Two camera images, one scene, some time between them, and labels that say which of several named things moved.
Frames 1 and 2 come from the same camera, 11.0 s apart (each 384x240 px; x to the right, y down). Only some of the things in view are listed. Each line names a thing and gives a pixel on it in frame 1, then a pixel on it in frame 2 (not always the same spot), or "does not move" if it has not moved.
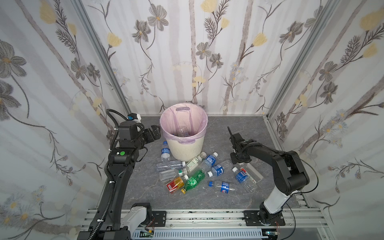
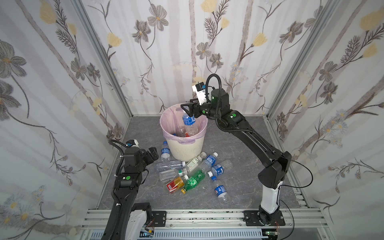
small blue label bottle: [219, 169] does not move
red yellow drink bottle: [174, 184] does not move
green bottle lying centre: [192, 181] does not move
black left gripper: [151, 133] → [151, 154]
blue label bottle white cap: [207, 163] does not move
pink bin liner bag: [184, 122] does not move
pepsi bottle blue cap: [223, 187] → [221, 192]
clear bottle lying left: [170, 165] does not move
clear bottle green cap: [169, 175] does not move
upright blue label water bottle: [165, 153] does not move
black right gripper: [237, 147] → [194, 108]
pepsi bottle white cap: [244, 179] → [189, 122]
